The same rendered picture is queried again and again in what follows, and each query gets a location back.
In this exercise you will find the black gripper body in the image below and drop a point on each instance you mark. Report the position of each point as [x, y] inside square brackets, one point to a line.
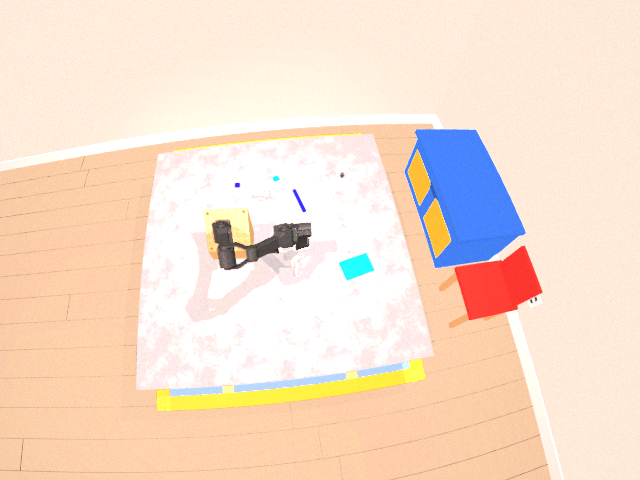
[304, 242]

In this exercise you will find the cyan flat plate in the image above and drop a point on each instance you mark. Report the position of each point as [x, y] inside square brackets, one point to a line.
[356, 266]

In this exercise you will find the white housing plate with two holes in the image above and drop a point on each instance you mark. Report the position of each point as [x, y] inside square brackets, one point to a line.
[260, 193]

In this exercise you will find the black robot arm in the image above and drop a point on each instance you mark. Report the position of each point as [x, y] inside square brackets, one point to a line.
[284, 236]

